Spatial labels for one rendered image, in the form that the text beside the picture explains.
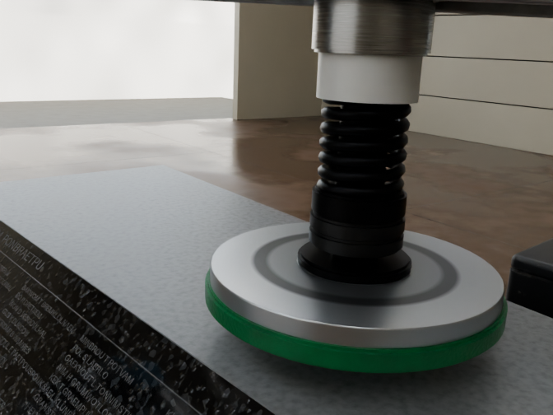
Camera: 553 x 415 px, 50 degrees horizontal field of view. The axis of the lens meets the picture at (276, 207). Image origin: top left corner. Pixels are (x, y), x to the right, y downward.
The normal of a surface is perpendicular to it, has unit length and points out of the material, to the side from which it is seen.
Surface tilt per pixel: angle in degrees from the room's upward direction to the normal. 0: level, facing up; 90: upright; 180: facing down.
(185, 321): 0
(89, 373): 45
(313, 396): 0
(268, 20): 90
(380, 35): 90
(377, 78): 90
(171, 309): 0
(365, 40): 90
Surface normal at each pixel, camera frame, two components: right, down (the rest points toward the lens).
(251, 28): 0.61, 0.23
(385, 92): 0.16, 0.26
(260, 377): 0.04, -0.96
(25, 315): -0.50, -0.58
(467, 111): -0.80, 0.13
